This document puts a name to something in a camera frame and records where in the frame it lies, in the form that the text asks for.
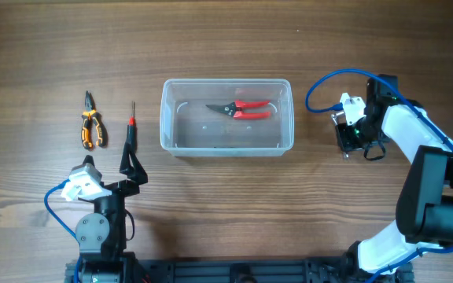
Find orange black pliers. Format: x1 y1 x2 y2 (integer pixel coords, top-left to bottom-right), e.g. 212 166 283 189
80 90 108 150

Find blue cable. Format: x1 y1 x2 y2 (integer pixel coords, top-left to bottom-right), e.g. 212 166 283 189
304 68 453 283
43 179 84 283

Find black red precision screwdriver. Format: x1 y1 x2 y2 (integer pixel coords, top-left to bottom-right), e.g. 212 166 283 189
126 101 137 152

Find red handled snips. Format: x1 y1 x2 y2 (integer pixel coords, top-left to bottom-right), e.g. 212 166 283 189
206 100 271 120

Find blue left cable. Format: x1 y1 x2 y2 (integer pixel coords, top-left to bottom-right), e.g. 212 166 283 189
43 179 84 283

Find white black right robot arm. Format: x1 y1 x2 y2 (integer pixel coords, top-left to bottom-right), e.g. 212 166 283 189
332 75 453 282

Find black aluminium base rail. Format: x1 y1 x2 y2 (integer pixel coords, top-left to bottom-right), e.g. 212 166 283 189
64 255 414 283

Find blue right cable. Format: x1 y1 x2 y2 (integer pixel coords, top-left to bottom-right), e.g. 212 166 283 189
304 68 453 283

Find clear plastic container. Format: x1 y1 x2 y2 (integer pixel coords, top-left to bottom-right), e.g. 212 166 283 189
160 79 295 157

